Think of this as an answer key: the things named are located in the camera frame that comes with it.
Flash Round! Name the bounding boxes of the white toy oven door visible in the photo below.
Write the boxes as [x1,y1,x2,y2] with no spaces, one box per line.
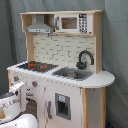
[26,89,44,128]

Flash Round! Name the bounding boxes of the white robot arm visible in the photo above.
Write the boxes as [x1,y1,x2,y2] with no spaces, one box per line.
[0,82,26,124]

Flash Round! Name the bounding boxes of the white wooden toy kitchen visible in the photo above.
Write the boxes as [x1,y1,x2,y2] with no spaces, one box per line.
[8,10,115,128]

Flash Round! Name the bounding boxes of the grey toy sink basin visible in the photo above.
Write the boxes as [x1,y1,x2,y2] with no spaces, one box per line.
[53,67,92,81]

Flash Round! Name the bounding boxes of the black toy faucet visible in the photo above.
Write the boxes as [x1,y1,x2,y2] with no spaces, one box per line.
[76,50,94,70]

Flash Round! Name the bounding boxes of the black toy stovetop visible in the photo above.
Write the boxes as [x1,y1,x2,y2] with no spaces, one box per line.
[20,61,56,72]

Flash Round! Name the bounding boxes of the right red stove knob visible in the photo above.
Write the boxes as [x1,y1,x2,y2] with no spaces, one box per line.
[32,81,37,87]

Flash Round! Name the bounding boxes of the grey toy ice dispenser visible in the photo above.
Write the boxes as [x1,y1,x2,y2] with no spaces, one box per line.
[55,93,71,120]

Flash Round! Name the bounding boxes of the toy microwave oven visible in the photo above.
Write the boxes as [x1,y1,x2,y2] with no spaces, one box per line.
[55,14,92,34]

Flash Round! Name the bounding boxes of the grey toy range hood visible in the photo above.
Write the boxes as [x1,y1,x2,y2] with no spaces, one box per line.
[25,15,54,34]

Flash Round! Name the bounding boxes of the grey backdrop curtain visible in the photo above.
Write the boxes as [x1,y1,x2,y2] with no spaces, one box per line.
[0,0,128,128]

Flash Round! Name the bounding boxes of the grey cabinet door handle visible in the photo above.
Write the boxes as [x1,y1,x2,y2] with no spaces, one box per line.
[47,101,52,119]

